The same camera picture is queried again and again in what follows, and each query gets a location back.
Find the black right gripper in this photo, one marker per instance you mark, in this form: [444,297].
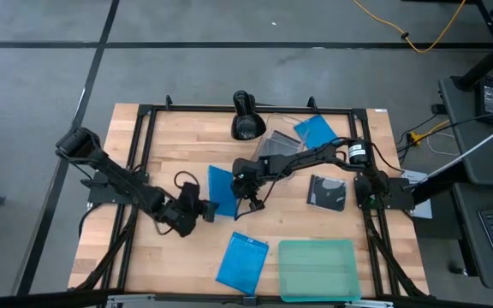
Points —
[248,179]

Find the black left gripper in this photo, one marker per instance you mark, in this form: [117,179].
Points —
[188,209]

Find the blue disc case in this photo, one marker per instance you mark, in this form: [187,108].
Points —
[315,130]
[221,188]
[242,263]

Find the clear plastic bin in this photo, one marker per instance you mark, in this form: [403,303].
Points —
[280,124]

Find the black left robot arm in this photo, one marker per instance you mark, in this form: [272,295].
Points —
[118,179]

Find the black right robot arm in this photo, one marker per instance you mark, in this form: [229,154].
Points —
[306,158]

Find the green translucent plastic bin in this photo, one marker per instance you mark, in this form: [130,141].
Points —
[319,269]

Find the black crossbeam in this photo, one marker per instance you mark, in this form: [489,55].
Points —
[37,299]

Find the dark grey side table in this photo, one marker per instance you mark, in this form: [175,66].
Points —
[465,111]

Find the black caster wheel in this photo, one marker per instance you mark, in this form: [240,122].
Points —
[458,269]

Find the white rod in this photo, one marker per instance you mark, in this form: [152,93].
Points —
[477,145]

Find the black power adapter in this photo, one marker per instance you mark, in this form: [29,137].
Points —
[491,100]

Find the black stand leg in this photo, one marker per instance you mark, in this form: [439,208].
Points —
[486,60]

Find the black metal table frame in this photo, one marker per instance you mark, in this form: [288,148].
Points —
[186,109]

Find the silver aluminium bracket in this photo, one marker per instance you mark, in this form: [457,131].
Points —
[370,303]
[131,298]

